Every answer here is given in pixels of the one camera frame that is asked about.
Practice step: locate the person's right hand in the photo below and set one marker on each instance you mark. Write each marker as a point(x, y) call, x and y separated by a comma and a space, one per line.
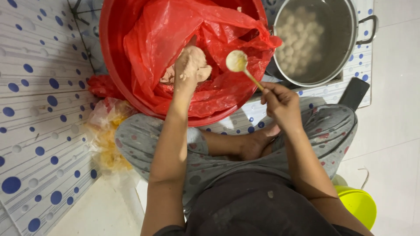
point(284, 105)

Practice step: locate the person's left hand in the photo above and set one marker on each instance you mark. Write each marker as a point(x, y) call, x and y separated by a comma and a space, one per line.
point(189, 67)

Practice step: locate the person's right fingers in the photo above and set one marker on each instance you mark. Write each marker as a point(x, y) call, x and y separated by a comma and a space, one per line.
point(269, 95)

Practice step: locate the golden metal spoon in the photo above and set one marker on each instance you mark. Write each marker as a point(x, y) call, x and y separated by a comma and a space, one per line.
point(241, 65)

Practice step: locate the pink meat paste lump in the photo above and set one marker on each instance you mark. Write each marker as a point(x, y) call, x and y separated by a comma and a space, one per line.
point(193, 64)

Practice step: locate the person's foot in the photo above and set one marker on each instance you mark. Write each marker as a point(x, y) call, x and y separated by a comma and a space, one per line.
point(257, 142)

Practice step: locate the heap of white meatballs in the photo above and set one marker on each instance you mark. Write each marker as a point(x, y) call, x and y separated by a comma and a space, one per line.
point(300, 37)

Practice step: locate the red plastic bag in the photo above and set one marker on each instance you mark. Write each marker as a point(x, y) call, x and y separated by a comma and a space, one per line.
point(203, 49)

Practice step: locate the steel cooking pot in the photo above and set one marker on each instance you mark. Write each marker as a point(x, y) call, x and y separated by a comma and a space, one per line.
point(331, 42)

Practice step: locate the black flat object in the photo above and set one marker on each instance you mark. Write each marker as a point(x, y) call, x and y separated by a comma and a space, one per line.
point(354, 93)

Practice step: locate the person's dark shirt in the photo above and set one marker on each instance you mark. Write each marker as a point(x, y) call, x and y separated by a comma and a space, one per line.
point(262, 206)

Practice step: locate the yellow-green plastic container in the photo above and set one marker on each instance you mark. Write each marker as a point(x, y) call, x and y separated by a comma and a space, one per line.
point(359, 205)

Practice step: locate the red plastic basin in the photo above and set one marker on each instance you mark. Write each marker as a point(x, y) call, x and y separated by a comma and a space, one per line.
point(114, 62)

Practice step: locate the clear yellowish plastic bag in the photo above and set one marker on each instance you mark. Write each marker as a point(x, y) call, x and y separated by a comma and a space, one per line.
point(106, 137)

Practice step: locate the blue dotted floor mat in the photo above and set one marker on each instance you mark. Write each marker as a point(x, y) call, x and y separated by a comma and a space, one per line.
point(42, 114)

